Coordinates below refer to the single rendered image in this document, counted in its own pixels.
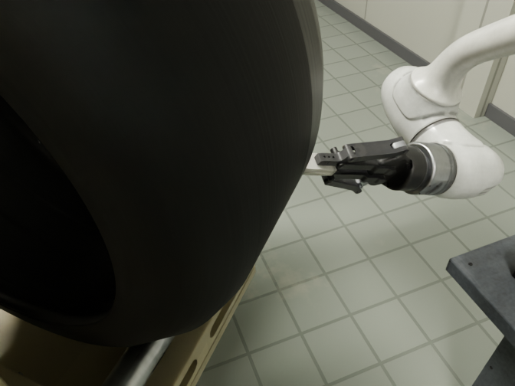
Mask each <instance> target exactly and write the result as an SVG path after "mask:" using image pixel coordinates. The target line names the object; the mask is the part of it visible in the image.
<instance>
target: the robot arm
mask: <svg viewBox="0 0 515 386"><path fill-rule="evenodd" d="M513 54H515V14H514V15H511V16H509V17H506V18H503V19H501V20H499V21H495V22H494V23H492V24H489V25H486V26H484V27H482V28H479V29H477V30H475V31H472V32H471V33H469V34H466V35H465V36H463V37H461V38H459V39H457V40H456V41H455V42H454V43H452V44H451V45H450V46H448V47H447V48H446V49H445V50H444V51H443V52H441V53H440V54H439V55H438V56H437V58H436V59H435V60H434V61H433V62H432V63H431V64H429V65H428V66H427V67H413V66H404V67H400V68H397V69H396V70H394V71H393V72H391V73H390V75H388V76H387V78H386V79H385V80H384V82H383V84H382V89H381V98H382V105H383V108H384V110H385V114H386V115H387V117H388V119H389V122H390V123H391V125H392V128H393V129H394V130H395V132H396V134H397V135H398V137H396V138H394V139H389V140H382V141H374V142H358V143H350V144H345V145H344V146H343V150H342V151H338V149H337V147H333V148H332V149H331V150H330V151H331V153H324V152H321V153H312V156H311V157H310V161H309V163H308V165H307V167H306V169H305V171H304V173H303V175H321V176H322V179H323V182H324V184H325V185H329V186H333V187H337V188H343V189H347V190H351V191H353V192H354V193H356V194H359V193H361V192H362V189H361V188H363V186H365V185H367V184H369V185H381V184H382V185H384V186H385V187H387V188H389V189H391V190H393V191H404V192H405V193H407V194H410V195H434V196H437V197H439V198H447V199H465V198H474V197H478V196H481V195H485V194H486V193H488V192H489V191H490V190H491V189H493V188H494V187H495V186H497V185H499V184H500V183H501V181H502V179H503V177H504V163H503V161H502V159H501V158H500V156H499V155H498V154H497V153H496V152H495V151H494V150H492V149H491V148H490V147H488V146H486V145H484V144H483V143H482V141H480V140H479V139H477V138H476V137H474V136H473V135H472V134H470V133H469V132H468V131H467V130H466V129H465V128H464V127H463V126H462V125H461V123H460V122H459V120H458V118H457V117H456V115H458V108H459V104H460V102H461V99H462V97H463V93H462V89H461V81H462V80H463V78H464V76H465V75H466V73H467V72H468V71H469V70H471V69H472V68H473V67H476V66H477V65H478V64H482V63H484V62H488V61H492V60H496V59H498V58H502V57H507V56H510V55H513ZM353 150H355V152H354V151H353Z"/></svg>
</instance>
